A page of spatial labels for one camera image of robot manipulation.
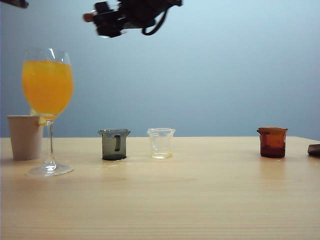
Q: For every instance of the beige paper cup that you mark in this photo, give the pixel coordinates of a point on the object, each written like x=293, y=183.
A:
x=25, y=140

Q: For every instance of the yellow lemon slice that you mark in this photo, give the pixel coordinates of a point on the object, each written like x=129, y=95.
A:
x=42, y=121

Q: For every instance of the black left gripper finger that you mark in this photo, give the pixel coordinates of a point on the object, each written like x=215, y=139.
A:
x=15, y=3

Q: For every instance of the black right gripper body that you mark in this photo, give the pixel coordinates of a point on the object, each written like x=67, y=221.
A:
x=140, y=11

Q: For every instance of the dark grey metal object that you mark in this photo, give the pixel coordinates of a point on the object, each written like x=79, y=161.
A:
x=314, y=150

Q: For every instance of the wine glass with orange juice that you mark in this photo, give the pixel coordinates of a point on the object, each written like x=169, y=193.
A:
x=47, y=90

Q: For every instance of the amber measuring cup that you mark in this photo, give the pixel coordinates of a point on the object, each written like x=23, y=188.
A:
x=272, y=145

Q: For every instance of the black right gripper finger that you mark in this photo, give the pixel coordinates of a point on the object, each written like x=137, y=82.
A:
x=110, y=27
x=102, y=7

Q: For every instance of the smoky grey measuring cup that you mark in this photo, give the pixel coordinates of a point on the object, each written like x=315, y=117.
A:
x=110, y=145

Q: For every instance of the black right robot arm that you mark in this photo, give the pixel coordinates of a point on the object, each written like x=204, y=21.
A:
x=178, y=2

